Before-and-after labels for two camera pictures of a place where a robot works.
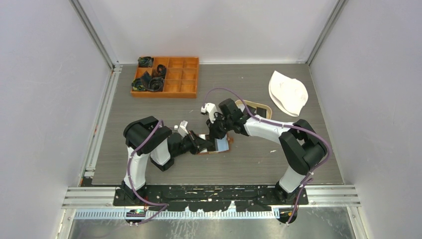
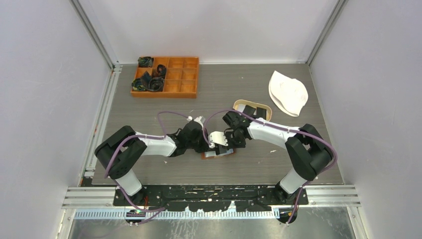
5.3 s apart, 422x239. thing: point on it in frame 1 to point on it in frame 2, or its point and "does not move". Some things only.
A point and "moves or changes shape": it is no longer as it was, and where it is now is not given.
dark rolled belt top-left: [146, 61] does not move
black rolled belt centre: [161, 70] does not move
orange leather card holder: [220, 145] moves or changes shape
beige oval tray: [242, 106] does not move
